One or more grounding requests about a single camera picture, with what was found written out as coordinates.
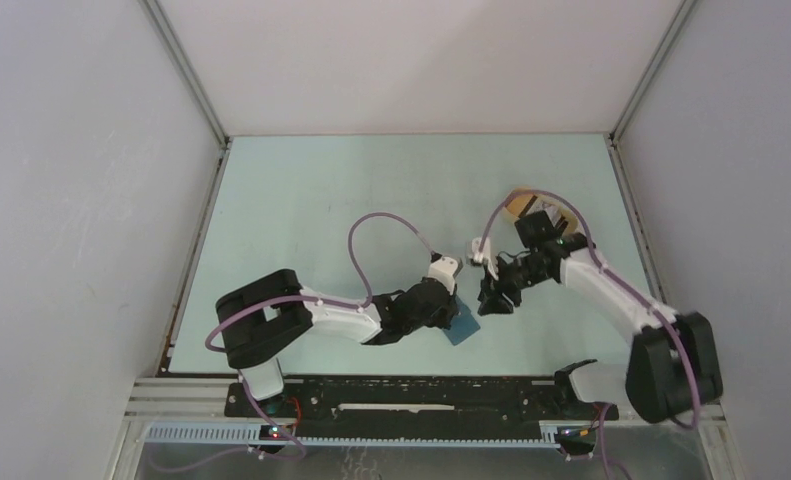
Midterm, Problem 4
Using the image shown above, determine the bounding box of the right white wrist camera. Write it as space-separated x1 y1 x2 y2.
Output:
466 237 499 280

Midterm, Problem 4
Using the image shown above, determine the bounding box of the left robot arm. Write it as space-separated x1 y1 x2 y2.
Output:
205 257 460 417

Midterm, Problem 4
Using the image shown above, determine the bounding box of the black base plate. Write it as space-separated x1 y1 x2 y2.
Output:
224 375 600 439

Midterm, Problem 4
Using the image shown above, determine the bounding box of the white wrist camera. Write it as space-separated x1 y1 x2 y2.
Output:
466 237 499 280
427 252 463 296

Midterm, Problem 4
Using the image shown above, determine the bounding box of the beige oval tray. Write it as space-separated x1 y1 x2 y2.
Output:
501 187 583 235

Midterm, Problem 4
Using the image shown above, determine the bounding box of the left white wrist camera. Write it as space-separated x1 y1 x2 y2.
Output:
427 252 463 296

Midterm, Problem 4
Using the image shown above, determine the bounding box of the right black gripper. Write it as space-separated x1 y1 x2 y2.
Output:
478 254 550 317

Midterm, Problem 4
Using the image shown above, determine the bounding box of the blue card holder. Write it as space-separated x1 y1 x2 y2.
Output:
443 296 481 346

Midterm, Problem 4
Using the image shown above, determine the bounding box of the grey cable duct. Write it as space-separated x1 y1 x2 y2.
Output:
142 422 559 448

